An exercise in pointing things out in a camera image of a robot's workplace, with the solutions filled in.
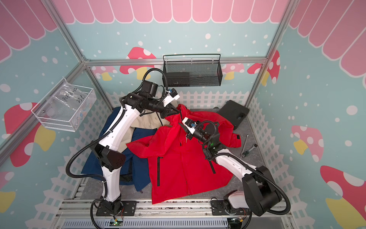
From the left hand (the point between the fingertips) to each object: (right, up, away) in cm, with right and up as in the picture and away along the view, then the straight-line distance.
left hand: (176, 113), depth 76 cm
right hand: (+3, -4, -1) cm, 5 cm away
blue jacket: (-52, -31, +9) cm, 61 cm away
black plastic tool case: (+43, +3, +37) cm, 57 cm away
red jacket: (+1, -32, +12) cm, 35 cm away
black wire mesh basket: (+9, +30, +18) cm, 36 cm away
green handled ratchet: (+44, -26, +18) cm, 54 cm away
